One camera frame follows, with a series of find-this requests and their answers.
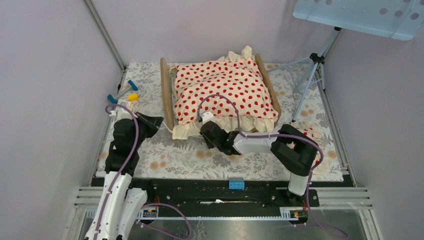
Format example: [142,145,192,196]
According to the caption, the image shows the grey tripod stand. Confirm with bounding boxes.
[267,26,342,123]

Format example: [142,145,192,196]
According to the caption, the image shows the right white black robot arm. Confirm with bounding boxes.
[200,121,322,206]

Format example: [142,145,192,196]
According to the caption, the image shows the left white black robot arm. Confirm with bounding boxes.
[84,112,164,240]

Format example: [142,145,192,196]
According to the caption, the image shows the yellow toy block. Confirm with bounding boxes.
[127,93,139,102]

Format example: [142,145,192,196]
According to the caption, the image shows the floral table mat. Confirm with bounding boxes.
[96,62,345,182]

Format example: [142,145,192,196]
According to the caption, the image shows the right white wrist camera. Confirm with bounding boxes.
[201,111,215,124]

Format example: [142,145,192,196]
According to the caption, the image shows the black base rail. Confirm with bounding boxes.
[91,177,354,220]

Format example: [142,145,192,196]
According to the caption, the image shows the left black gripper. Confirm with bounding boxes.
[131,111,163,150]

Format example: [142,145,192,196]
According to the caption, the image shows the wooden pet bed frame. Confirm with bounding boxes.
[160,53,282,133]

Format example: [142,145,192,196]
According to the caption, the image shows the light blue perforated tray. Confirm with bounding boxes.
[293,0,424,41]

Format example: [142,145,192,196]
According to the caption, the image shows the large strawberry print cushion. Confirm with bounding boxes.
[170,45,278,140]

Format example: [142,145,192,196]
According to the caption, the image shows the small strawberry print pillow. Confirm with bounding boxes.
[291,120,330,176]

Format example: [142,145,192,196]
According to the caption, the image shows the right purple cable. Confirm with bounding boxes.
[197,94,350,239]

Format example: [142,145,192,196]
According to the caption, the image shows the blue toy brick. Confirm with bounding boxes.
[228,177,245,190]

